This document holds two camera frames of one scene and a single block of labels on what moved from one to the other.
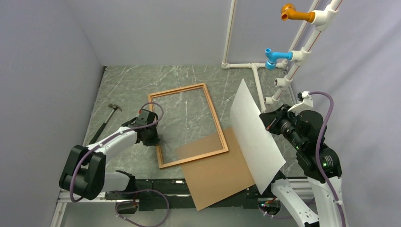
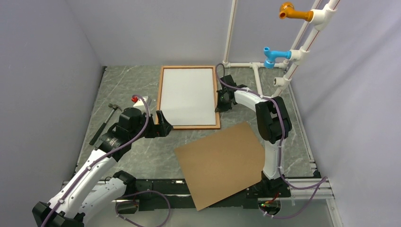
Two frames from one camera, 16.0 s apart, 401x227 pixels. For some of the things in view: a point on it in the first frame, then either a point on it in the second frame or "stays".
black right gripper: [271, 119] -> [221, 108]
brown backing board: [213, 178] stays
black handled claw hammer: [115, 107] stays
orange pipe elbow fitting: [288, 11] stays
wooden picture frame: [152, 107] -> [187, 96]
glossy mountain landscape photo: [263, 157] -> [187, 96]
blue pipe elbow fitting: [273, 56] stays
